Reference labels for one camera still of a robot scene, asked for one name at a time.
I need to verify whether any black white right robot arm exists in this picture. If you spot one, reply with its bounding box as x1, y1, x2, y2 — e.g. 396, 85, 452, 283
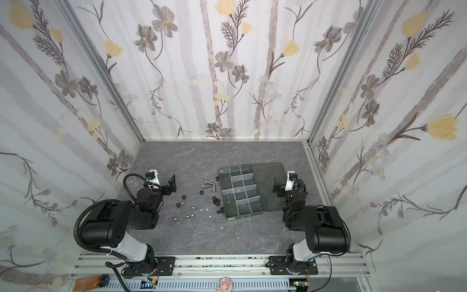
269, 178, 351, 275

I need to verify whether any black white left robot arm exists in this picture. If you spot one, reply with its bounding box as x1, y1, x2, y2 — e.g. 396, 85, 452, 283
73, 170, 177, 279

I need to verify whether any green plastic organizer box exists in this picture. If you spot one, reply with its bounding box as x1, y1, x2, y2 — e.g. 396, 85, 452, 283
217, 163, 287, 221

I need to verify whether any pink figurine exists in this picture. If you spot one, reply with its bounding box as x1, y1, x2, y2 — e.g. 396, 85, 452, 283
217, 277, 233, 292

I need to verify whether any orange black tool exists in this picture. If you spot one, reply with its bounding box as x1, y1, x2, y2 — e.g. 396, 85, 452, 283
72, 274, 110, 292

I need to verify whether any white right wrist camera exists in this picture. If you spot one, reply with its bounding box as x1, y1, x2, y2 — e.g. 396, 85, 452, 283
285, 171, 298, 191

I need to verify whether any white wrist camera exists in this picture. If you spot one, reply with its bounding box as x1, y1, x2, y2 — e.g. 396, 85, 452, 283
145, 169, 160, 185
285, 171, 298, 191

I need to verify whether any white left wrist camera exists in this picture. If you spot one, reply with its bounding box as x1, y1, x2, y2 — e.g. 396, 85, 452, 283
145, 169, 160, 185

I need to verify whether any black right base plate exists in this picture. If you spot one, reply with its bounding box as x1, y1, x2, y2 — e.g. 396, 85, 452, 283
265, 255, 319, 276

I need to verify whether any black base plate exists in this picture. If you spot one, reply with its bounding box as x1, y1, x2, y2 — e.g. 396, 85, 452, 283
265, 255, 319, 276
121, 257, 176, 279

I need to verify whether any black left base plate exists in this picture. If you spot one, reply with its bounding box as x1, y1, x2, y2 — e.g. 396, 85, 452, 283
121, 257, 176, 279

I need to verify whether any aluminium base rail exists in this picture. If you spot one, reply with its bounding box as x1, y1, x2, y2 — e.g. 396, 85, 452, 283
69, 253, 377, 292

